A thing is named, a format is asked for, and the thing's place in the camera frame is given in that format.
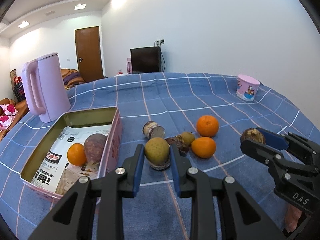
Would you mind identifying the blue plaid tablecloth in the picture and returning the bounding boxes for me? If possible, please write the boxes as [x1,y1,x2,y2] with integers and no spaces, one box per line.
[1,73,319,239]

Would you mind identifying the black television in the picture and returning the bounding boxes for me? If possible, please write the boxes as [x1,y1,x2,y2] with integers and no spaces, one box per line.
[130,46,162,74]

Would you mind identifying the brown wooden door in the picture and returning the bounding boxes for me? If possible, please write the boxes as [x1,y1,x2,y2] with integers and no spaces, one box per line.
[75,26,104,82]

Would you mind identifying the pink cartoon mug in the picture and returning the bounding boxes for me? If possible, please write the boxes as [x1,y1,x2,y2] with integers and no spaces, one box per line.
[236,74,260,102]

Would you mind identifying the small orange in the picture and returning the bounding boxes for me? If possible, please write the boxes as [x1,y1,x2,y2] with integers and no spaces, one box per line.
[196,115,219,137]
[191,137,216,159]

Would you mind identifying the white tv stand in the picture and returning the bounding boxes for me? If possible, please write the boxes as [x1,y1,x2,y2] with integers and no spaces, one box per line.
[115,73,129,77]

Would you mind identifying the brown leather long sofa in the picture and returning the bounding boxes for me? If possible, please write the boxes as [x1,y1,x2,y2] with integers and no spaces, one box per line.
[1,98,29,140]

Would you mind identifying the dark mangosteen front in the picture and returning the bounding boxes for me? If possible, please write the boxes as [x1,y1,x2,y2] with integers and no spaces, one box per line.
[240,128,266,144]

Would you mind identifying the cut sugarcane piece front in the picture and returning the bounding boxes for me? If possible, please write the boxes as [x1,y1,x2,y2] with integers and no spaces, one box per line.
[149,159,170,171]

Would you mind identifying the brown leather far sofa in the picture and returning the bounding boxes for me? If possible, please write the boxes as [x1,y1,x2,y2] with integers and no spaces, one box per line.
[61,69,85,90]

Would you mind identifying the pink electric kettle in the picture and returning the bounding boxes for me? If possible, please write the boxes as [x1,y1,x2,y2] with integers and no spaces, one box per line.
[21,53,71,123]

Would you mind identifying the small green-yellow fruit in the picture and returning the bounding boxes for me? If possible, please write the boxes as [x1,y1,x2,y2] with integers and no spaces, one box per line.
[144,137,170,166]
[180,132,195,147]

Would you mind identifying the large orange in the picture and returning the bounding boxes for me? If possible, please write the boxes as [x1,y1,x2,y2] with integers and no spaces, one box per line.
[67,143,87,166]

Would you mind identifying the printed paper liner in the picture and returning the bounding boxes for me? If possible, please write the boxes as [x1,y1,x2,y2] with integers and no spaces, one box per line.
[31,125,111,195]

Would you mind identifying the right hand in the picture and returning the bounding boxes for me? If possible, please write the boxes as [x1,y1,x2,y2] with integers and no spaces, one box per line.
[285,204,302,232]

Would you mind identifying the pink metal tin box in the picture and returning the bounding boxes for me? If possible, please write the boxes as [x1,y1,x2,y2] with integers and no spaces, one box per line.
[20,107,122,201]

